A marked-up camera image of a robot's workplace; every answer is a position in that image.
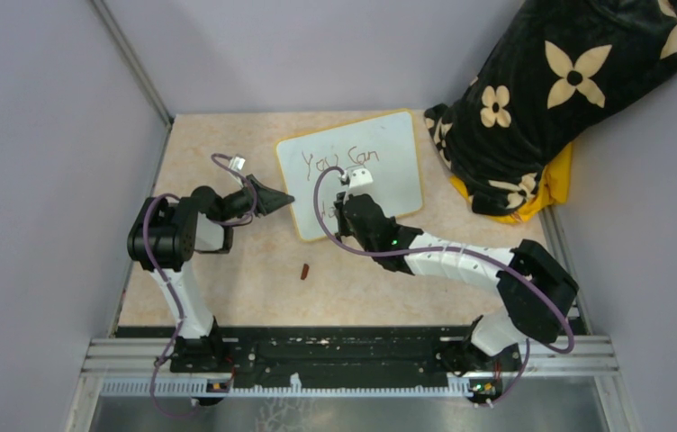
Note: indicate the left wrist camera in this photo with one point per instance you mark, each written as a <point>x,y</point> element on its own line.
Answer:
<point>237,163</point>

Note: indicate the black floral blanket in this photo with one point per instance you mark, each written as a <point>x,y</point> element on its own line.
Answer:
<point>559,68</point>

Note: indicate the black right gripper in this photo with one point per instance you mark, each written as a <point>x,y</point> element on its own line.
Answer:
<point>344,230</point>

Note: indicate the aluminium frame post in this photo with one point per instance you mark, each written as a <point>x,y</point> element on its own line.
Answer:
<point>131,60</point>

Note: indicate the yellow framed whiteboard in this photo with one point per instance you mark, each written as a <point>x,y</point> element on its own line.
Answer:
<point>383,146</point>

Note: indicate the yellow cloth under blanket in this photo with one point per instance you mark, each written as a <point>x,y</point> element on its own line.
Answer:
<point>530,196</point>

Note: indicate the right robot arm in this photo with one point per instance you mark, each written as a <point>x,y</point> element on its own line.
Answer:
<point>536,292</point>

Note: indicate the aluminium frame rail right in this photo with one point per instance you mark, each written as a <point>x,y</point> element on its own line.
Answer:
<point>615,403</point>

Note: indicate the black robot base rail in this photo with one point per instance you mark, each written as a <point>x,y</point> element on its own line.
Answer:
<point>340,358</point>

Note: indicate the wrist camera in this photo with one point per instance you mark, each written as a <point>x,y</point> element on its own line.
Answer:
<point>357,181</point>
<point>237,163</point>

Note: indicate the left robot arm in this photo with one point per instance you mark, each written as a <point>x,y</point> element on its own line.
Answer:
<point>169,231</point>

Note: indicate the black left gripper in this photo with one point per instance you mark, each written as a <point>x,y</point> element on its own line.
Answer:
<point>268,199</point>

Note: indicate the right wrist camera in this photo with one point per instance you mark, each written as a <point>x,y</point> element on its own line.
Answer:
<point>357,181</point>

